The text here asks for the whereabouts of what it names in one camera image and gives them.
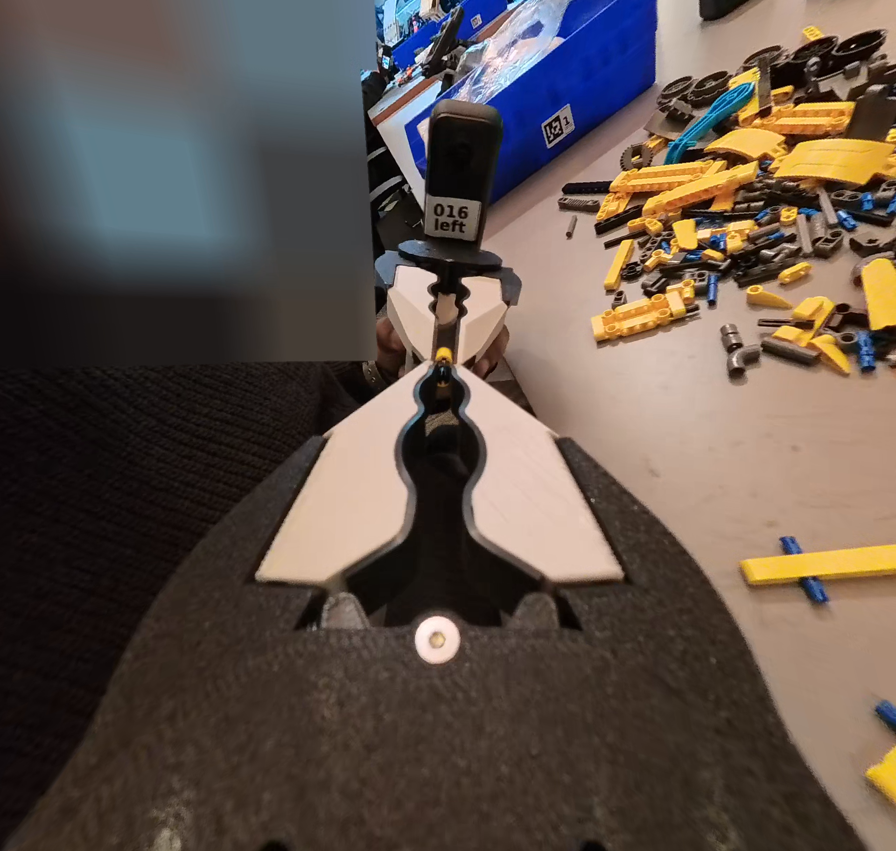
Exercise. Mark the yellow holed beam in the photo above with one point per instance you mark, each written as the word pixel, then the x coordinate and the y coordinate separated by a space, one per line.
pixel 883 777
pixel 854 562

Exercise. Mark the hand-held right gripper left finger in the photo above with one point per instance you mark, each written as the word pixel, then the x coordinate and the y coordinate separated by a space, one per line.
pixel 343 508

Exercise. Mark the long black beam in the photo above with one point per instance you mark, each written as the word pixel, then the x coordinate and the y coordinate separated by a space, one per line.
pixel 588 187

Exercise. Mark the grey gear rack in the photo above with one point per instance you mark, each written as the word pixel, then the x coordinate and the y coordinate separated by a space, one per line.
pixel 579 204

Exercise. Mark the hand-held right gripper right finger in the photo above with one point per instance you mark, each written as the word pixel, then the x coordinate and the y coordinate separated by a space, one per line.
pixel 532 508

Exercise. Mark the short blue pin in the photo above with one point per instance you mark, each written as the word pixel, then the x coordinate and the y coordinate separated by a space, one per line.
pixel 887 716
pixel 815 588

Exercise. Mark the pile of yellow grey bricks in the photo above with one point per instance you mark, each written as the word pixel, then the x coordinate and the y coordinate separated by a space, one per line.
pixel 700 186

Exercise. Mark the blue storage bin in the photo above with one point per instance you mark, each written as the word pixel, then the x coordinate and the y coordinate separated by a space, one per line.
pixel 602 81

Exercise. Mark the teal curved panel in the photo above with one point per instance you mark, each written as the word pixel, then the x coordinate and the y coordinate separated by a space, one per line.
pixel 707 123

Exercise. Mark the person's left hand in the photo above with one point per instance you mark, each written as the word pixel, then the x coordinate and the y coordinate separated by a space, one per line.
pixel 388 347

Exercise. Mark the grey elbow pipe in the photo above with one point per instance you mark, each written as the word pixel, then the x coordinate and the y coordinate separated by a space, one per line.
pixel 742 360

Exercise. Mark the yellow brick assembly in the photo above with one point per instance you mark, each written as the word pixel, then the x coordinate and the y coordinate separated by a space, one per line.
pixel 630 319

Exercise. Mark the person's black sweater torso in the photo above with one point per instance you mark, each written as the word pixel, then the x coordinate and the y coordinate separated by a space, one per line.
pixel 140 480

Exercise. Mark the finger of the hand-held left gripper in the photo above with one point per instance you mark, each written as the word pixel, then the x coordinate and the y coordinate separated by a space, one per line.
pixel 483 312
pixel 409 305

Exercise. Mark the clear plastic bags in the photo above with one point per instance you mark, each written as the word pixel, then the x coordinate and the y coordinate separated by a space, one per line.
pixel 511 39

